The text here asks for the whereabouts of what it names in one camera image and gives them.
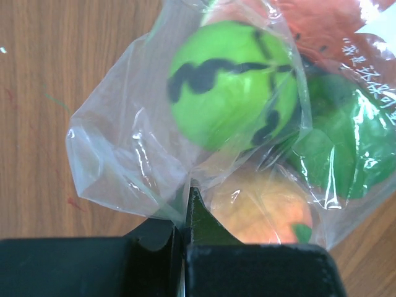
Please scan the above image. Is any fake green watermelon ball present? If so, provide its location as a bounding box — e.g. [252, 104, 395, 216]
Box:
[167, 20, 299, 151]

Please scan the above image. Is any fake watermelon slice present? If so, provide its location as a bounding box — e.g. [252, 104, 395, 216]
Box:
[202, 1, 395, 84]

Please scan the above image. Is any fake green pepper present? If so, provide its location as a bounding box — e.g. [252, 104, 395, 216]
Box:
[288, 74, 395, 199]

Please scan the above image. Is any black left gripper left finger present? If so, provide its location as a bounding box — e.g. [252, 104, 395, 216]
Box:
[1, 216, 186, 296]

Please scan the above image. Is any clear orange zip top bag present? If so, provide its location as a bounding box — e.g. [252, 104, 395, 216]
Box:
[66, 1, 395, 248]

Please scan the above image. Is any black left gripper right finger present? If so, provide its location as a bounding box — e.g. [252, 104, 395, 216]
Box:
[184, 187, 347, 296]

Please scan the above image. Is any fake tomato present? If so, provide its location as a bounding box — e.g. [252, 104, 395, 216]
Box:
[207, 167, 312, 244]

